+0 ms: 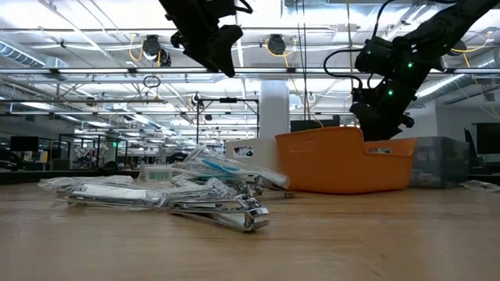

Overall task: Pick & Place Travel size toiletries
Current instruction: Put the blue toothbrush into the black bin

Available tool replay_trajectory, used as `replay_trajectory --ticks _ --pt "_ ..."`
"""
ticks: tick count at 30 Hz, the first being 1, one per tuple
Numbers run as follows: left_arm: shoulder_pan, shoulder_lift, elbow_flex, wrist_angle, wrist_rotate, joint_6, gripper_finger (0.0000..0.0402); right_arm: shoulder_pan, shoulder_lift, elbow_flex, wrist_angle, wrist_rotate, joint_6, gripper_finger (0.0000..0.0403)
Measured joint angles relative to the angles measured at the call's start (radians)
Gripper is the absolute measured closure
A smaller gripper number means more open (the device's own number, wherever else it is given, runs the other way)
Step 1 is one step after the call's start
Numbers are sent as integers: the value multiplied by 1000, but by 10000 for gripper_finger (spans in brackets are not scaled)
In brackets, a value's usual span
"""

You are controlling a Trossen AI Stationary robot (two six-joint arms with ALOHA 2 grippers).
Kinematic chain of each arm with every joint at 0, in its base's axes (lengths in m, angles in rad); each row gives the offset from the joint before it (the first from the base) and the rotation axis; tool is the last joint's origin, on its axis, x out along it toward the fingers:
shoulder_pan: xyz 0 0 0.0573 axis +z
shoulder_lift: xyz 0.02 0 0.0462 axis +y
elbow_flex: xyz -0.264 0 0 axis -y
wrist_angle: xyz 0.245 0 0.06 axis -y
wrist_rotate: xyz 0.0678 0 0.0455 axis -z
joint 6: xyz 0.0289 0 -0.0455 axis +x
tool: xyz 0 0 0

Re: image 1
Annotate white teal floss packet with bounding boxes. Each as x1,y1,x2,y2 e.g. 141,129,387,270
143,165,173,183

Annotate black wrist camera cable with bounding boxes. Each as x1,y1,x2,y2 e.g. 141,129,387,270
323,47,366,90

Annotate clear crinkled plastic packet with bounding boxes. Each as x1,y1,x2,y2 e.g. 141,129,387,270
37,174,136,193

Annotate clear toothbrush plastic packet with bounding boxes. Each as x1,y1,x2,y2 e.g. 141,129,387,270
177,144,251,173

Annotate black ceiling cable reel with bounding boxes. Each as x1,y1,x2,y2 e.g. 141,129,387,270
141,34,172,68
448,38,469,55
266,34,288,56

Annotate silver item plastic packet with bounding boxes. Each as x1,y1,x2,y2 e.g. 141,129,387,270
58,182,169,210

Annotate orange plastic bin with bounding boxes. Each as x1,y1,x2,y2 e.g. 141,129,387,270
274,126,417,195

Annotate blue toothbrush plastic packet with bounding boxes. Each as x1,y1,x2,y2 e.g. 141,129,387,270
171,154,291,190

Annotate small clear plastic packet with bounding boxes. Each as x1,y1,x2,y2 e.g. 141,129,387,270
459,179,500,193

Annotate white building column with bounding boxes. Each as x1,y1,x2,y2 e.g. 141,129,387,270
259,80,291,138

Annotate black hanging cables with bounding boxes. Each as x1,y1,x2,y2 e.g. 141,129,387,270
295,0,310,122

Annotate yellow hanging cable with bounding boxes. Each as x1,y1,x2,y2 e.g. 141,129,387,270
345,0,355,79

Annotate black monitor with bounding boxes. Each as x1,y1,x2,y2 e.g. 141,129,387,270
471,123,500,155
9,135,40,152
289,119,341,133

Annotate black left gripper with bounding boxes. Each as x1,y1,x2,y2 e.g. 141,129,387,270
162,7,244,78

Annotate white plastic bin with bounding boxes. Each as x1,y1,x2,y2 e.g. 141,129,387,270
225,137,280,176

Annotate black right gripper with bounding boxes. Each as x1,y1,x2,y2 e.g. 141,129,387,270
349,87,416,142

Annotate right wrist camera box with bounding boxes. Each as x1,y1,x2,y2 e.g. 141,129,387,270
354,36,395,76

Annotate clear grey plastic bin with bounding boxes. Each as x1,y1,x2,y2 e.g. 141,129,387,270
408,135,470,189

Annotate black rig stand frame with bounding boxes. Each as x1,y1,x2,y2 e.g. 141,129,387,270
196,97,261,145

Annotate silver air duct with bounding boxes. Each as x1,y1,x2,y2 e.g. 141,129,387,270
0,41,70,82
416,48,500,101

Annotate black looped ceiling cable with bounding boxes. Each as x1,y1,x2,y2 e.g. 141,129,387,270
142,74,162,89

